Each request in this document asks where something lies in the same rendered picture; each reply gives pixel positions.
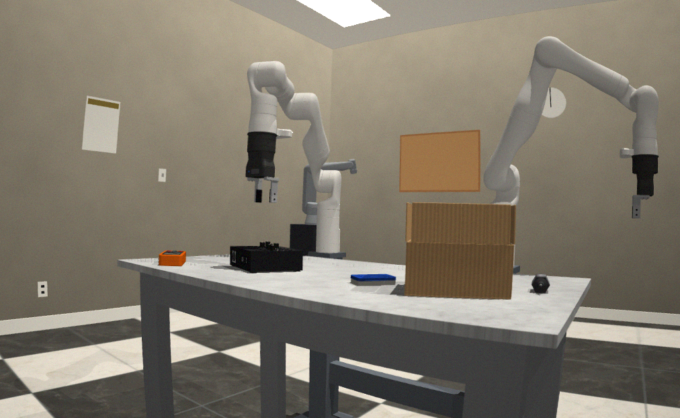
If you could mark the orange digital multimeter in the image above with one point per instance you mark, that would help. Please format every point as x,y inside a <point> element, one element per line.
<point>167,258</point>

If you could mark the brown cardboard box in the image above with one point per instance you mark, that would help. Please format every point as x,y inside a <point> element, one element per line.
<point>438,265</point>

